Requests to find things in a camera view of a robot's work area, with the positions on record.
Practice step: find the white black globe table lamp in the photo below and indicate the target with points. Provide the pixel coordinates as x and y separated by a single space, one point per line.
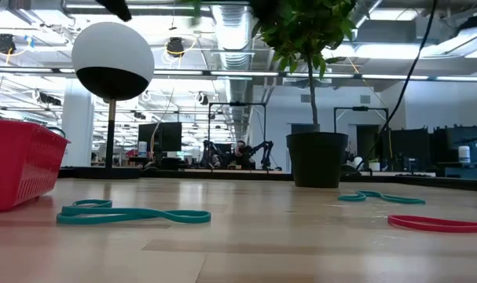
112 47

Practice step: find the black metal gantry frame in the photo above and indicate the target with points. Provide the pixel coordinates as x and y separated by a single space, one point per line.
360 109
238 104

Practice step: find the black computer monitor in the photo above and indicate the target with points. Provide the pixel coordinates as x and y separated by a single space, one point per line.
165 135

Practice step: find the black round plant pot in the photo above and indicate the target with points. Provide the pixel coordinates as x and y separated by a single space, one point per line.
316 161

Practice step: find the black table edge rail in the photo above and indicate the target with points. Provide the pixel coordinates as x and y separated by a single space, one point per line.
419 181

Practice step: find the red rubber band loop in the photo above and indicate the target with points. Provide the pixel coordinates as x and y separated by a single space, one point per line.
430 224

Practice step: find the red plastic slotted basket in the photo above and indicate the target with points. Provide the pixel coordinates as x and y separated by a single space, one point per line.
26 165

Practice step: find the person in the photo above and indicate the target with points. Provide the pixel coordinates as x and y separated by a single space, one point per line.
240 149

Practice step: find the teal rubber band loop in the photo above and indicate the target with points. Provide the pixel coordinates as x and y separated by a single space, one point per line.
183 216
403 201

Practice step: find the black ceiling dome device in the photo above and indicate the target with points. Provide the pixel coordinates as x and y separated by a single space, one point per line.
4 43
175 47

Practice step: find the background black robot arms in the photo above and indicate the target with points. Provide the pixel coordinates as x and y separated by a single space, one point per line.
263 147

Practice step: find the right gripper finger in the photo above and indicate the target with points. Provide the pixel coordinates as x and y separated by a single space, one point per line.
266 9

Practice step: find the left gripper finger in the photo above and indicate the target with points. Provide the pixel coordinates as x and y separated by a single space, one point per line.
116 8

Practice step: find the white plastic jar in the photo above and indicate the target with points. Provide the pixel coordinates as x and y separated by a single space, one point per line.
464 154
142 149

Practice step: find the green leafy small tree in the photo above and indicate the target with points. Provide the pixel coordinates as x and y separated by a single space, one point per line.
305 27

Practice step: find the black office workstation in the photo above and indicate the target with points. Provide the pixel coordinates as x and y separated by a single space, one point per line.
415 149

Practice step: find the silver ceiling ventilation duct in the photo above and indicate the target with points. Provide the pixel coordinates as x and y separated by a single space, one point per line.
232 23

